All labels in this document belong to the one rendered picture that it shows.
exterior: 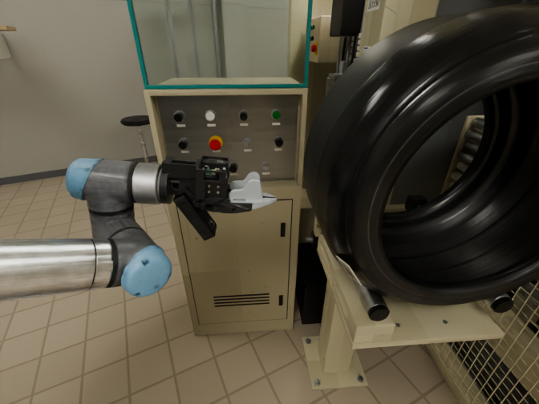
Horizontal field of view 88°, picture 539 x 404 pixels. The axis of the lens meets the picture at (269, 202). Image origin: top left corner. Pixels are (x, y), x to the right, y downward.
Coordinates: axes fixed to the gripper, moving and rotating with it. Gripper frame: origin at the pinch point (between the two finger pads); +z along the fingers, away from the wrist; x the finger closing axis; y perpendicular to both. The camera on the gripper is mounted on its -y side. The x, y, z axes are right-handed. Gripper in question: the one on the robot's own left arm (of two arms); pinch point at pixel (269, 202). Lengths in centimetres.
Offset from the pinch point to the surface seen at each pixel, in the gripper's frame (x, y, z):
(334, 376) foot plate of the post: 25, -107, 47
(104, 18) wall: 319, 33, -158
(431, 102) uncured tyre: -11.1, 22.8, 18.0
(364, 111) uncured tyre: -6.9, 20.1, 11.1
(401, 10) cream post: 27, 38, 28
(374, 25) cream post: 31, 35, 24
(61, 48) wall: 301, 0, -199
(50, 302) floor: 82, -128, -116
